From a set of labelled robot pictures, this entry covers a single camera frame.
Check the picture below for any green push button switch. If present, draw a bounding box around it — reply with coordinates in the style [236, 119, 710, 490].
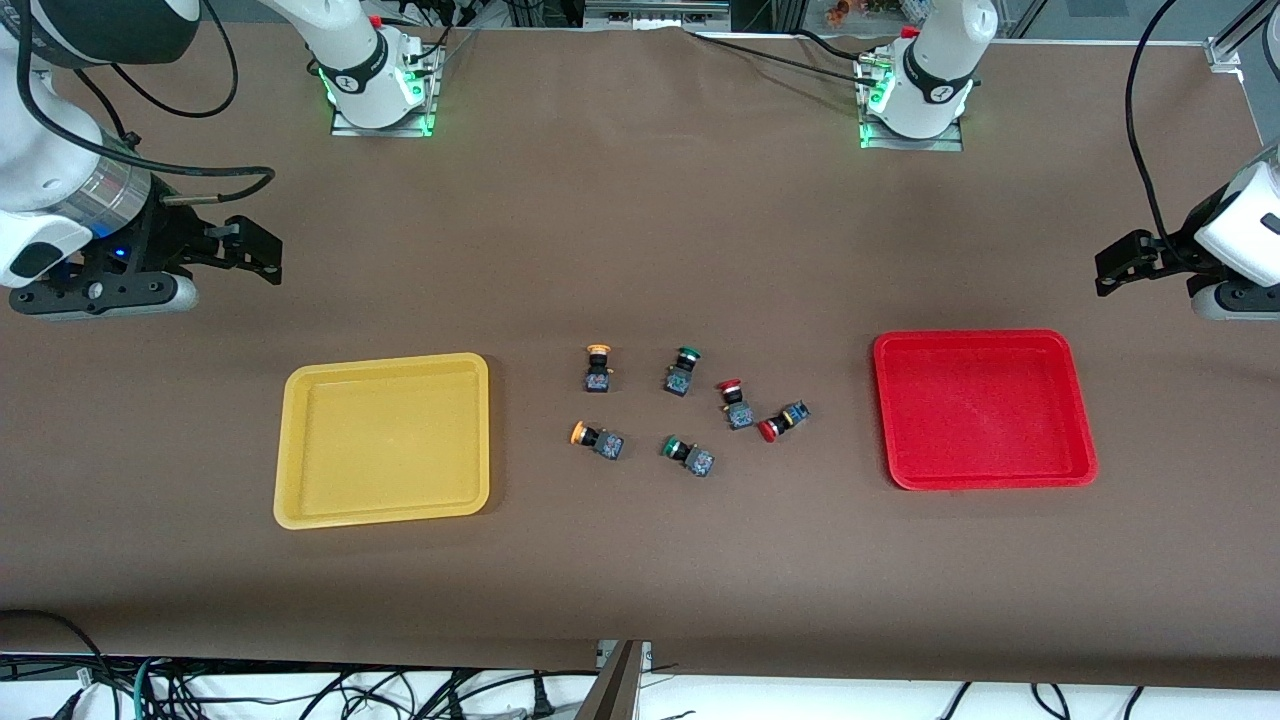
[661, 435, 717, 479]
[662, 346, 702, 398]

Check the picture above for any yellow plastic tray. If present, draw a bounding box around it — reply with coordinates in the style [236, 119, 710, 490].
[273, 352, 492, 531]

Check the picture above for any metal table post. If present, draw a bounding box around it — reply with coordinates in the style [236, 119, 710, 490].
[574, 640, 653, 720]

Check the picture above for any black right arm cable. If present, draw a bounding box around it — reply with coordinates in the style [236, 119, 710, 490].
[10, 0, 277, 207]

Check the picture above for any black cable on table cover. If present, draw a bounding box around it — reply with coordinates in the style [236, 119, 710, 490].
[685, 28, 883, 87]

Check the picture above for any teal cable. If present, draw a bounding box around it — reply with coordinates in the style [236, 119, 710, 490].
[132, 655, 163, 720]

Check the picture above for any aluminium frame profile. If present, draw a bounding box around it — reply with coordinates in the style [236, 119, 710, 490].
[1204, 0, 1280, 73]

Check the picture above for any red plastic tray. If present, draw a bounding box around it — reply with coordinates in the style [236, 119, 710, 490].
[872, 329, 1100, 492]

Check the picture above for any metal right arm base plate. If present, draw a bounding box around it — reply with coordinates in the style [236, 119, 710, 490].
[330, 42, 443, 139]

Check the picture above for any brown table cover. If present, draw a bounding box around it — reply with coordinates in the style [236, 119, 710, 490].
[0, 20, 1280, 691]

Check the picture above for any grey metal rail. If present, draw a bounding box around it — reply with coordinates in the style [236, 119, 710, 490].
[584, 0, 733, 31]

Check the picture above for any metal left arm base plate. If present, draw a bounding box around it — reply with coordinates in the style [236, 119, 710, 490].
[855, 50, 966, 153]

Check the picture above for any black floor cable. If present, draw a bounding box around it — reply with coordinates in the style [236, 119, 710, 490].
[0, 607, 123, 720]

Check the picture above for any red push button switch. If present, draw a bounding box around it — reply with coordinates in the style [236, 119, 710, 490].
[715, 378, 756, 432]
[756, 400, 812, 444]

